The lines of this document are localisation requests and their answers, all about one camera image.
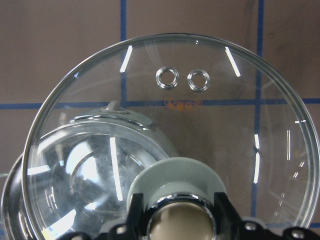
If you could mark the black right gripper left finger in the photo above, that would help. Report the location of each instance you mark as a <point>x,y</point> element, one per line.
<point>135,226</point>

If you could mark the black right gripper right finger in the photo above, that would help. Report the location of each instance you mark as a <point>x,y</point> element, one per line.
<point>230,226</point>

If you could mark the glass pot lid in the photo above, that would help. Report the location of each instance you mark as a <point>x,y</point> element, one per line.
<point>238,127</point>

